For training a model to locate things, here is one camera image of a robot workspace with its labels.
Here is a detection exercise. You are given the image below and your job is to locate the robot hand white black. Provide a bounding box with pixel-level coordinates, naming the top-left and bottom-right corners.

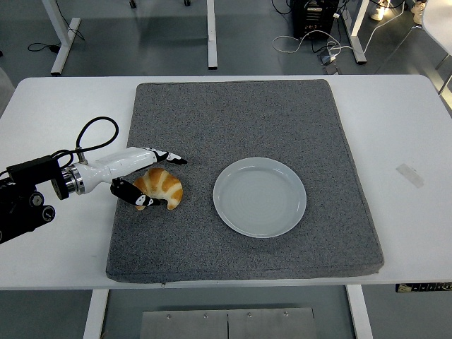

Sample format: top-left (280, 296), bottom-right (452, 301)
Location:
top-left (74, 145), bottom-right (189, 208)

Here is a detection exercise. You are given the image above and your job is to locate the light grey round plate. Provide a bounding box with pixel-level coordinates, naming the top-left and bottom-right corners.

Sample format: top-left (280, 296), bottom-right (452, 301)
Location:
top-left (213, 157), bottom-right (307, 239)

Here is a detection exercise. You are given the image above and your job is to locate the black table control panel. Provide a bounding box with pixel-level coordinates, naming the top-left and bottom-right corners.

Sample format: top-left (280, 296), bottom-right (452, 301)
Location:
top-left (395, 281), bottom-right (452, 293)

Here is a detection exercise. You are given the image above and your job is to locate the person's white shoe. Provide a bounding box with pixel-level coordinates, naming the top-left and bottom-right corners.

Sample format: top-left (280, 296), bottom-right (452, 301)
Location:
top-left (369, 0), bottom-right (390, 22)
top-left (410, 0), bottom-right (427, 25)

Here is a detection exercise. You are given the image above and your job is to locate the white round table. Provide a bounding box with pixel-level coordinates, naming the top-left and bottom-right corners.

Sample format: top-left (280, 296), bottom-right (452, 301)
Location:
top-left (422, 0), bottom-right (452, 58)

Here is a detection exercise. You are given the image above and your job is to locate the white cable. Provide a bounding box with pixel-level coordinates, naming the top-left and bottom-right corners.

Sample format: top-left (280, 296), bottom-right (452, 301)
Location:
top-left (271, 30), bottom-right (345, 59)

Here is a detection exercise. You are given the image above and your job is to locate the grey metal plate with screws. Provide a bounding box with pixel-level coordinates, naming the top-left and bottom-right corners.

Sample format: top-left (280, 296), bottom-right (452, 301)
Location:
top-left (139, 307), bottom-right (317, 339)

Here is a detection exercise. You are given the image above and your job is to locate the grey square mat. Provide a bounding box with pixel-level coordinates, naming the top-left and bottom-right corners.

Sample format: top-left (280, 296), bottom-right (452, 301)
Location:
top-left (105, 79), bottom-right (385, 284)

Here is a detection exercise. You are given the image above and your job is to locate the grey power adapter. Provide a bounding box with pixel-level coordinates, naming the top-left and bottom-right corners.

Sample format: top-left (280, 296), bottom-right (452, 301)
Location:
top-left (316, 51), bottom-right (338, 66)

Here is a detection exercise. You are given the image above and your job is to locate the white straight table leg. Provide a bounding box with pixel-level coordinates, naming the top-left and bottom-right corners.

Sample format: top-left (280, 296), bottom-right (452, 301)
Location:
top-left (206, 0), bottom-right (218, 71)

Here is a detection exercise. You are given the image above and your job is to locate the black floor cable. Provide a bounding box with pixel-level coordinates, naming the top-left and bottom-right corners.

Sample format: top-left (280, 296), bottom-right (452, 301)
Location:
top-left (27, 0), bottom-right (86, 54)

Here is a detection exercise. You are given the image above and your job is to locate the clear tape strip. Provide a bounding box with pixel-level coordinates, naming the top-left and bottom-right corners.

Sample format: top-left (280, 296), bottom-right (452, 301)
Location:
top-left (395, 163), bottom-right (425, 189)

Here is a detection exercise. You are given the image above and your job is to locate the black electronics box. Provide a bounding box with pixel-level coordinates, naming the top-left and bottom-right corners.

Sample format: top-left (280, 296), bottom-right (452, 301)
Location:
top-left (292, 0), bottom-right (342, 40)

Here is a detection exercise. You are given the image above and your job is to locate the croissant bread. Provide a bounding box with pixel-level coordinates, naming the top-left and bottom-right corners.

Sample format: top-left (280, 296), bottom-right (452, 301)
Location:
top-left (133, 167), bottom-right (184, 211)

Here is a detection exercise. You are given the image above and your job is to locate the white table leg with foot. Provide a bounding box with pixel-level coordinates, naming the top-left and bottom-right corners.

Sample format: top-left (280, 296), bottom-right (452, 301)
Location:
top-left (340, 0), bottom-right (370, 66)

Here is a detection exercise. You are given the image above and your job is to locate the white slanted table leg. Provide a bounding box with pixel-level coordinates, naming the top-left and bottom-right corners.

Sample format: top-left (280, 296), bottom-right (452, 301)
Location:
top-left (41, 0), bottom-right (83, 77)

